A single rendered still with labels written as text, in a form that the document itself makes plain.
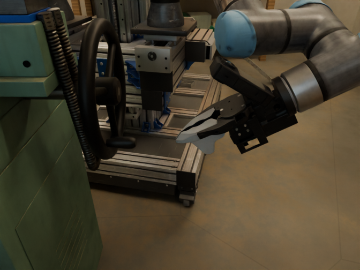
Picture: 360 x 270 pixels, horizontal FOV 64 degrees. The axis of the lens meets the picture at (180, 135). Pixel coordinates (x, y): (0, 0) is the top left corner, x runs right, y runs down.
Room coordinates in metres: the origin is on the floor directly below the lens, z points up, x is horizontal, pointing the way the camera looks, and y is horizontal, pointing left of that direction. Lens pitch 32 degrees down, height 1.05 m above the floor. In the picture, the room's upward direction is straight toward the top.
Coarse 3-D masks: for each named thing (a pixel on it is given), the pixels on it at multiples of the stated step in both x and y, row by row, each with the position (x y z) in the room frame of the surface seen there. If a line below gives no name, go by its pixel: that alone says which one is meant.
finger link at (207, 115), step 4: (212, 108) 0.48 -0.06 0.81; (204, 112) 0.48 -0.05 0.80; (208, 112) 0.47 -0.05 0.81; (212, 112) 0.47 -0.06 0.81; (200, 116) 0.47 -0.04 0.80; (204, 116) 0.47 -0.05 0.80; (208, 116) 0.46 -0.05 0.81; (212, 116) 0.46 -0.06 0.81; (216, 116) 0.47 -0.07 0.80; (192, 120) 0.47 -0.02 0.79; (196, 120) 0.47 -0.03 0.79; (200, 120) 0.46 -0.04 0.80; (204, 120) 0.46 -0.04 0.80; (188, 124) 0.47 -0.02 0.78; (192, 124) 0.46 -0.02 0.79; (196, 124) 0.46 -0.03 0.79; (184, 128) 0.46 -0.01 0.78; (188, 128) 0.46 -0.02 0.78; (180, 132) 0.46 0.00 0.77
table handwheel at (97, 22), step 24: (96, 24) 0.54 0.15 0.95; (96, 48) 0.49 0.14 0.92; (120, 48) 0.68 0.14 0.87; (120, 72) 0.68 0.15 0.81; (48, 96) 0.55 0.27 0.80; (96, 96) 0.54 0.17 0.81; (120, 96) 0.57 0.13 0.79; (96, 120) 0.43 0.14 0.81; (120, 120) 0.62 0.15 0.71; (96, 144) 0.43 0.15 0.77
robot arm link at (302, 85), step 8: (304, 64) 0.45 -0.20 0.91; (288, 72) 0.45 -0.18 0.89; (296, 72) 0.44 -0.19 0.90; (304, 72) 0.43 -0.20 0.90; (288, 80) 0.43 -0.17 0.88; (296, 80) 0.43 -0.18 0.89; (304, 80) 0.42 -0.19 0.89; (312, 80) 0.42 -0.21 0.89; (288, 88) 0.43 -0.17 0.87; (296, 88) 0.42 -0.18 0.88; (304, 88) 0.42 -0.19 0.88; (312, 88) 0.42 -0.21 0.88; (296, 96) 0.42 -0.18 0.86; (304, 96) 0.41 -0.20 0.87; (312, 96) 0.41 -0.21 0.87; (320, 96) 0.42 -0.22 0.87; (296, 104) 0.42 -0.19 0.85; (304, 104) 0.42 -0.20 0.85; (312, 104) 0.42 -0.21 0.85
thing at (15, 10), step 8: (0, 0) 0.50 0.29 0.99; (8, 0) 0.50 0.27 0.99; (16, 0) 0.50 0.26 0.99; (24, 0) 0.50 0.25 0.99; (32, 0) 0.53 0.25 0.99; (40, 0) 0.56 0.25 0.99; (0, 8) 0.50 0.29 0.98; (8, 8) 0.50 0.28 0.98; (16, 8) 0.50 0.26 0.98; (24, 8) 0.50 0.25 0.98; (32, 8) 0.52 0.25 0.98; (40, 8) 0.55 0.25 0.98; (48, 8) 0.58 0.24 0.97; (0, 16) 0.50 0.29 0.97; (8, 16) 0.50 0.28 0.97; (16, 16) 0.50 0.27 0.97; (24, 16) 0.50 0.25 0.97; (32, 16) 0.51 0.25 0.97
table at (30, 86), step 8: (0, 80) 0.47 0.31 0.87; (8, 80) 0.47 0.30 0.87; (16, 80) 0.47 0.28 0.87; (24, 80) 0.47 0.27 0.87; (32, 80) 0.47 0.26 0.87; (40, 80) 0.47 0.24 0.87; (48, 80) 0.49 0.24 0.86; (56, 80) 0.52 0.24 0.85; (0, 88) 0.47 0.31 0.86; (8, 88) 0.47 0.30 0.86; (16, 88) 0.47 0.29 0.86; (24, 88) 0.47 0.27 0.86; (32, 88) 0.47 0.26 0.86; (40, 88) 0.47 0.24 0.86; (48, 88) 0.48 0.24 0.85; (0, 96) 0.47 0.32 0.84; (8, 96) 0.47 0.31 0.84; (16, 96) 0.47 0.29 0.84; (24, 96) 0.47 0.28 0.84; (32, 96) 0.47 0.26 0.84; (40, 96) 0.47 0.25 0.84
